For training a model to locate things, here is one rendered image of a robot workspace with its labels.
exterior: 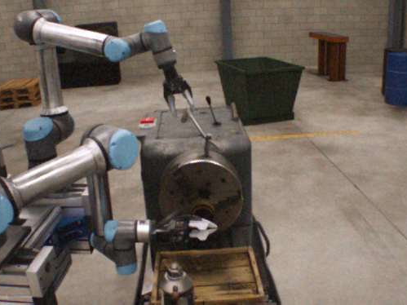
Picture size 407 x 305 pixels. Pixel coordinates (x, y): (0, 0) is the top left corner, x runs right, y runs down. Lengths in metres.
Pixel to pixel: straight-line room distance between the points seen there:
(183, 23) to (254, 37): 1.94
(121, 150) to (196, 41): 10.24
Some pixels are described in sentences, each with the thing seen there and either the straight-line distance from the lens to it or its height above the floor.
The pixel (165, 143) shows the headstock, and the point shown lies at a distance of 1.69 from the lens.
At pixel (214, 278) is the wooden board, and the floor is 0.88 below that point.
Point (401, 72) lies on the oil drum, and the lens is 7.66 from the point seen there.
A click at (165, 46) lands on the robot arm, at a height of 1.64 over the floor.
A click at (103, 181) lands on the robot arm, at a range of 1.42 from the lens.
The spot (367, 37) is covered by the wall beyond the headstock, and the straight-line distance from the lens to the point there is 12.68.
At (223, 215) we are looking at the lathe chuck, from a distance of 1.61.
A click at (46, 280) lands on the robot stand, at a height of 1.06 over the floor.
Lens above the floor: 1.78
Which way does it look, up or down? 20 degrees down
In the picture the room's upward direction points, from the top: 3 degrees counter-clockwise
